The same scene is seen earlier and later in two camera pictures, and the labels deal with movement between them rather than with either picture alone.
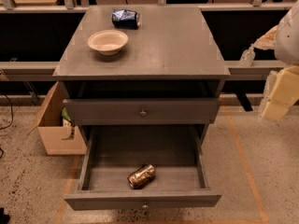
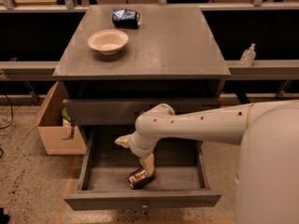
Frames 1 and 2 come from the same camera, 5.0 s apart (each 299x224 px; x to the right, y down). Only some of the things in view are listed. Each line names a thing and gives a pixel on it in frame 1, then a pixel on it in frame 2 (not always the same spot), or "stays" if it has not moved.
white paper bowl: [107, 42] stays
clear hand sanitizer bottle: [248, 57] stays
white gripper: [288, 41] → [135, 147]
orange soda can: [141, 175] stays
